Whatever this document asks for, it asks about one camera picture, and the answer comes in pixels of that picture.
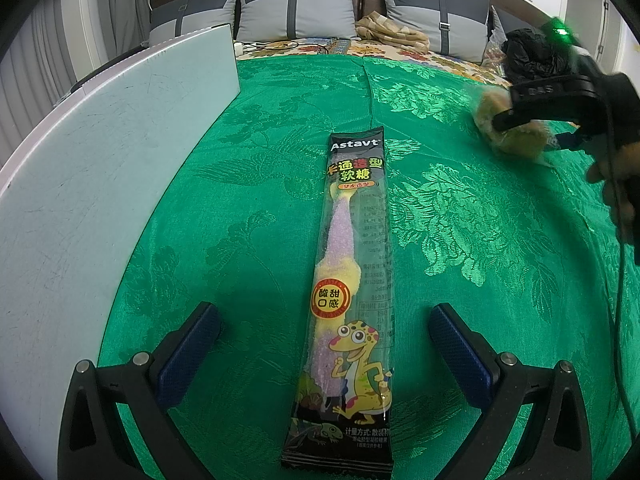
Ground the white door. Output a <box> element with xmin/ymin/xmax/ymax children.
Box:
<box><xmin>575</xmin><ymin>0</ymin><xmax>633</xmax><ymax>78</ymax></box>

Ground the floral bed sheet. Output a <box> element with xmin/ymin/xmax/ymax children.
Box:
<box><xmin>235</xmin><ymin>35</ymin><xmax>513</xmax><ymax>86</ymax></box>

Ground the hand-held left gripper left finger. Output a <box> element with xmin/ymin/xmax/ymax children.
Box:
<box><xmin>57</xmin><ymin>301</ymin><xmax>221</xmax><ymax>480</ymax></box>

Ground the grey two-tone pillow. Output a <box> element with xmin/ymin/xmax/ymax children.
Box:
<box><xmin>487</xmin><ymin>5</ymin><xmax>531</xmax><ymax>41</ymax></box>
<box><xmin>380</xmin><ymin>0</ymin><xmax>493</xmax><ymax>66</ymax></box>
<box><xmin>149</xmin><ymin>0</ymin><xmax>243</xmax><ymax>46</ymax></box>
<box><xmin>235</xmin><ymin>0</ymin><xmax>361</xmax><ymax>43</ymax></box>

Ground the black clothes pile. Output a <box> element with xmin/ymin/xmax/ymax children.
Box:
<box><xmin>501</xmin><ymin>27</ymin><xmax>566</xmax><ymax>83</ymax></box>

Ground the grey curtain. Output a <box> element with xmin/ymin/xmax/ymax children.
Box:
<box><xmin>105</xmin><ymin>0</ymin><xmax>153</xmax><ymax>68</ymax></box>
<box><xmin>0</xmin><ymin>0</ymin><xmax>108</xmax><ymax>126</ymax></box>

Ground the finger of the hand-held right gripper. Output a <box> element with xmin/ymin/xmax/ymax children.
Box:
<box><xmin>492</xmin><ymin>74</ymin><xmax>598</xmax><ymax>133</ymax></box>
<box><xmin>552</xmin><ymin>127</ymin><xmax>588</xmax><ymax>152</ymax></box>

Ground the long gummy candy packet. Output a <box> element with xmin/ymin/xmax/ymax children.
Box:
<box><xmin>280</xmin><ymin>127</ymin><xmax>396</xmax><ymax>478</ymax></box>

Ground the bread loaf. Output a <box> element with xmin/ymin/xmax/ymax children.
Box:
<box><xmin>472</xmin><ymin>85</ymin><xmax>556</xmax><ymax>157</ymax></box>

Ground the clear plastic bag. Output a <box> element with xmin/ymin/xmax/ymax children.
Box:
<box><xmin>484</xmin><ymin>30</ymin><xmax>508</xmax><ymax>81</ymax></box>

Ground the beige folded cloth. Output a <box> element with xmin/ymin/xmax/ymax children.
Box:
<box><xmin>354</xmin><ymin>10</ymin><xmax>431</xmax><ymax>53</ymax></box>

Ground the white cardboard box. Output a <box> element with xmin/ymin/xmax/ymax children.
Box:
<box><xmin>0</xmin><ymin>24</ymin><xmax>242</xmax><ymax>480</ymax></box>

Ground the black power cable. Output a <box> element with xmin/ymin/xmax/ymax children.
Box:
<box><xmin>245</xmin><ymin>39</ymin><xmax>331</xmax><ymax>54</ymax></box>

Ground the green patterned blanket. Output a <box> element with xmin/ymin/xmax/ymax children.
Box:
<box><xmin>97</xmin><ymin>52</ymin><xmax>640</xmax><ymax>480</ymax></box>

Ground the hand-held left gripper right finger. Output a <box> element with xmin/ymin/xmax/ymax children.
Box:
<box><xmin>430</xmin><ymin>302</ymin><xmax>593</xmax><ymax>480</ymax></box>

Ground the person's right hand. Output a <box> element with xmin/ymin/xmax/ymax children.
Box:
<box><xmin>586</xmin><ymin>140</ymin><xmax>640</xmax><ymax>266</ymax></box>

